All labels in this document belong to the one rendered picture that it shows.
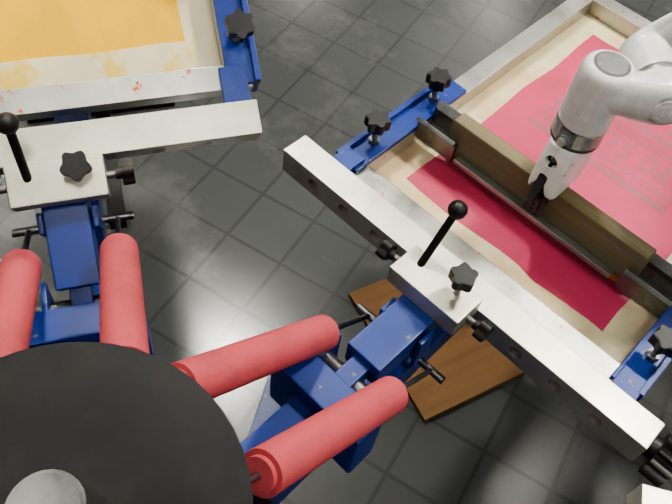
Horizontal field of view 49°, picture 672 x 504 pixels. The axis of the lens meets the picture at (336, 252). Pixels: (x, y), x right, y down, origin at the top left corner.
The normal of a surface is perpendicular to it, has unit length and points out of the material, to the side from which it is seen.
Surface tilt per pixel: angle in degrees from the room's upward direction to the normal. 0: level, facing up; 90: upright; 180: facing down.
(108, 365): 0
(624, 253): 90
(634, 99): 74
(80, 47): 32
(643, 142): 0
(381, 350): 0
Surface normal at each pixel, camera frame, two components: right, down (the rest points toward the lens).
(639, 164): 0.09, -0.57
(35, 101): 0.22, -0.05
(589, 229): -0.69, 0.55
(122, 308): 0.10, -0.91
